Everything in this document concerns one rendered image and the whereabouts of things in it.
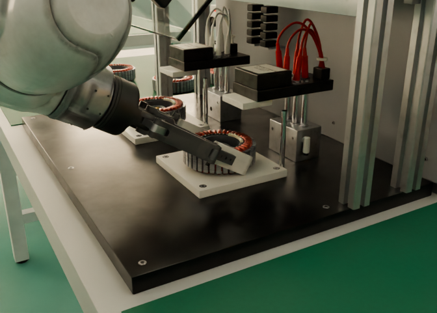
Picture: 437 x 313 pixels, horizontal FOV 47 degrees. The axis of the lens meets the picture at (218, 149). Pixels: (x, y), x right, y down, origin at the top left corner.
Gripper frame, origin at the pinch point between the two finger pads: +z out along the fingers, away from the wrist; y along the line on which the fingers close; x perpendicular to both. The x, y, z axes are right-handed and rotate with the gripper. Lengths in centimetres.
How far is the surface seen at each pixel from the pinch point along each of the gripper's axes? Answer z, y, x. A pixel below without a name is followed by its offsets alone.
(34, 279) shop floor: 23, -101, -80
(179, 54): -1.5, -23.0, 11.1
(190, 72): 1.4, -21.3, 9.1
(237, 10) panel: 13.0, -35.7, 26.6
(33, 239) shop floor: 27, -129, -77
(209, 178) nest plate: -2.4, 4.7, -4.0
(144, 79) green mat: 16, -71, 3
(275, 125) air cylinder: 9.9, -2.2, 7.1
